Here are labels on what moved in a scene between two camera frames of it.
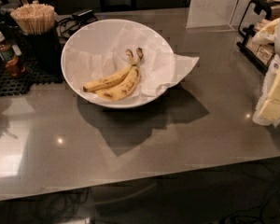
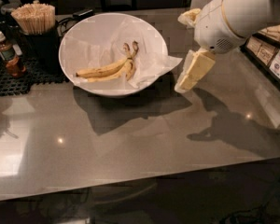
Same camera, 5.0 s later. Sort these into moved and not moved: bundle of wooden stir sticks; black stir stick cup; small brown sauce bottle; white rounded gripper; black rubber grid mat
Moved: white rounded gripper
Not moved: bundle of wooden stir sticks; black rubber grid mat; black stir stick cup; small brown sauce bottle
